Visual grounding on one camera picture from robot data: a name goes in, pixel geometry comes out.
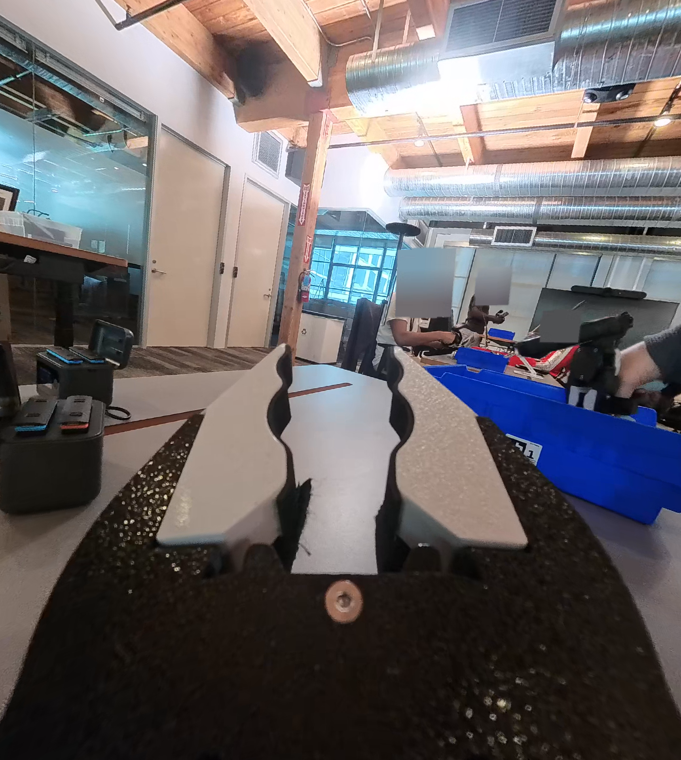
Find black floor lamp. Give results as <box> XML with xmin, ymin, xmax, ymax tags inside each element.
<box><xmin>385</xmin><ymin>221</ymin><xmax>421</xmax><ymax>304</ymax></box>

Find silver ventilation duct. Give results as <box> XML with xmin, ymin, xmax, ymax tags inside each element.
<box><xmin>345</xmin><ymin>0</ymin><xmax>681</xmax><ymax>116</ymax></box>
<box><xmin>385</xmin><ymin>157</ymin><xmax>681</xmax><ymax>200</ymax></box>
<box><xmin>470</xmin><ymin>232</ymin><xmax>681</xmax><ymax>257</ymax></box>
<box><xmin>400</xmin><ymin>196</ymin><xmax>681</xmax><ymax>225</ymax></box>

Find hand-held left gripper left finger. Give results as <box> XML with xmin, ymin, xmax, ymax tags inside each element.
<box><xmin>155</xmin><ymin>343</ymin><xmax>313</xmax><ymax>574</ymax></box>

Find video conference bar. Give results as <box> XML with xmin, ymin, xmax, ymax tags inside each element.
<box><xmin>571</xmin><ymin>285</ymin><xmax>647</xmax><ymax>299</ymax></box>

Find dark wall screen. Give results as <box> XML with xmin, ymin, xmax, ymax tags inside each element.
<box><xmin>533</xmin><ymin>287</ymin><xmax>681</xmax><ymax>357</ymax></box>

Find white door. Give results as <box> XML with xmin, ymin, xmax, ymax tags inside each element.
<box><xmin>147</xmin><ymin>125</ymin><xmax>230</xmax><ymax>348</ymax></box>
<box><xmin>228</xmin><ymin>175</ymin><xmax>290</xmax><ymax>348</ymax></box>

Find wall air vent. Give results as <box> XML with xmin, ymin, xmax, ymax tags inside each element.
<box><xmin>252</xmin><ymin>129</ymin><xmax>286</xmax><ymax>178</ymax></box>

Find clear plastic container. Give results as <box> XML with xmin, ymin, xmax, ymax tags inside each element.
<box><xmin>0</xmin><ymin>211</ymin><xmax>83</xmax><ymax>245</ymax></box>

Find wooden top office table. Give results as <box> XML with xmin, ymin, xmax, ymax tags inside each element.
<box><xmin>0</xmin><ymin>222</ymin><xmax>129</xmax><ymax>348</ymax></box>

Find white recycling cabinet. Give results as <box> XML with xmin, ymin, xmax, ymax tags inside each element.
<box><xmin>302</xmin><ymin>312</ymin><xmax>347</xmax><ymax>364</ymax></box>

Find person's right hand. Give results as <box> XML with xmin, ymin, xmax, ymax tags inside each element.
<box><xmin>616</xmin><ymin>343</ymin><xmax>676</xmax><ymax>416</ymax></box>

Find ceiling security camera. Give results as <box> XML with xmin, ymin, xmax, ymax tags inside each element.
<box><xmin>582</xmin><ymin>83</ymin><xmax>637</xmax><ymax>105</ymax></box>

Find black office chair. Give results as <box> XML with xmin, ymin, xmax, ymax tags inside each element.
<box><xmin>340</xmin><ymin>298</ymin><xmax>389</xmax><ymax>375</ymax></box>

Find wooden support post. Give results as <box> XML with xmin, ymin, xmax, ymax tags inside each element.
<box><xmin>278</xmin><ymin>110</ymin><xmax>332</xmax><ymax>360</ymax></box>

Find large blue storage bin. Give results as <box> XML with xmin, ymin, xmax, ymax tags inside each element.
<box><xmin>423</xmin><ymin>363</ymin><xmax>681</xmax><ymax>526</ymax></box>

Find black battery charger case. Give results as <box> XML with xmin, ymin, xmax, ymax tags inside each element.
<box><xmin>0</xmin><ymin>342</ymin><xmax>106</xmax><ymax>515</ymax></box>
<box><xmin>36</xmin><ymin>319</ymin><xmax>135</xmax><ymax>406</ymax></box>

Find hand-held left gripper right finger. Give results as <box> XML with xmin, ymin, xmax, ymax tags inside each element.
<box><xmin>375</xmin><ymin>346</ymin><xmax>529</xmax><ymax>574</ymax></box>

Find black duct grille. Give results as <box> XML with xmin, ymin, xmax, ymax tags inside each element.
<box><xmin>440</xmin><ymin>0</ymin><xmax>562</xmax><ymax>60</ymax></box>

